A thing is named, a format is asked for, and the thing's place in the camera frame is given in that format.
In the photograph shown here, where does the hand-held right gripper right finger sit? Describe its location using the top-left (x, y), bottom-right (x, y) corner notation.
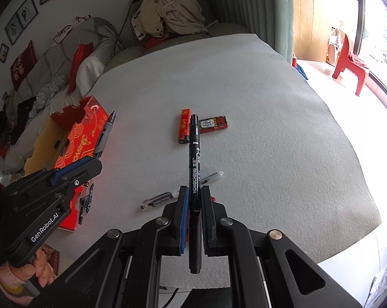
top-left (201, 185), bottom-right (363, 308)

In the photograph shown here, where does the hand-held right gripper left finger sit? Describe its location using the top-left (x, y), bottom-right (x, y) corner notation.
top-left (30, 185), bottom-right (190, 308)

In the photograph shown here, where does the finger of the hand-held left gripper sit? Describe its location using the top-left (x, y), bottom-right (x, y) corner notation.
top-left (50, 157), bottom-right (93, 185)
top-left (57, 160), bottom-right (103, 199)

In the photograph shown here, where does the red cardboard box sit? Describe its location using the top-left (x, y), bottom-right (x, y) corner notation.
top-left (23, 95), bottom-right (110, 232)

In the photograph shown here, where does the white pen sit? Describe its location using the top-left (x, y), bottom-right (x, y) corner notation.
top-left (140, 171), bottom-right (225, 210)

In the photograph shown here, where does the dark grey pen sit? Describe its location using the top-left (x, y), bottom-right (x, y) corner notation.
top-left (94, 111), bottom-right (117, 161)

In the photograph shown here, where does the black marker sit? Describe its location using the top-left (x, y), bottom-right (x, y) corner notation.
top-left (188, 114), bottom-right (203, 275)

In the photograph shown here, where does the person's left hand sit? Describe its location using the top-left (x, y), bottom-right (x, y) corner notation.
top-left (22, 252), bottom-right (54, 284)

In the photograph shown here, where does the white pillow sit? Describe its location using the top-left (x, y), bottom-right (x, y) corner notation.
top-left (75, 53), bottom-right (106, 98)

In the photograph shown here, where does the red lighter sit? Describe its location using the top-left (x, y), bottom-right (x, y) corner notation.
top-left (177, 109), bottom-right (192, 144)

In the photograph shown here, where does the red rectangular pack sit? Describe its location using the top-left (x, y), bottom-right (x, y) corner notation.
top-left (198, 115), bottom-right (229, 133)

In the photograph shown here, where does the grey patterned blanket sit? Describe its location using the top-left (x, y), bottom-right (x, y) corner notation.
top-left (7, 45), bottom-right (78, 110)

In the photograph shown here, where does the red cloth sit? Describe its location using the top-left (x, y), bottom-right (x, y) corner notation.
top-left (67, 43), bottom-right (94, 95)

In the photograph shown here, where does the white felt mat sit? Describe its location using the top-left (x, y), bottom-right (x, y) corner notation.
top-left (54, 33), bottom-right (383, 287)

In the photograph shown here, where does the red printed pillow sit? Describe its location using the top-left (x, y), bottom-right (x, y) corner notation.
top-left (10, 40), bottom-right (38, 91)

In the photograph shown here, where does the grey striped pillow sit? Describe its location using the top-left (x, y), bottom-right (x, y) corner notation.
top-left (54, 17), bottom-right (125, 68)

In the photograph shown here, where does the beige clothing pile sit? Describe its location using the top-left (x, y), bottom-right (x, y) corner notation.
top-left (131, 0), bottom-right (210, 39)

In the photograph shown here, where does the red plastic chair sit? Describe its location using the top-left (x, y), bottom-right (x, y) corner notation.
top-left (332, 34), bottom-right (371, 97)

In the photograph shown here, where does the wooden board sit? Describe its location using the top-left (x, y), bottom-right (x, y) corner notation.
top-left (291, 0), bottom-right (332, 63)

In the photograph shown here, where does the green curtain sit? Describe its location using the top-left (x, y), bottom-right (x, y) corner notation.
top-left (198, 0), bottom-right (295, 63)

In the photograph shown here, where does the black picture frame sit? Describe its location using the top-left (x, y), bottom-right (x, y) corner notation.
top-left (5, 14), bottom-right (24, 46)
top-left (17, 0), bottom-right (39, 25)

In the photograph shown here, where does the black cable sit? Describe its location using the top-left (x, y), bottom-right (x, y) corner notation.
top-left (116, 0), bottom-right (133, 52)

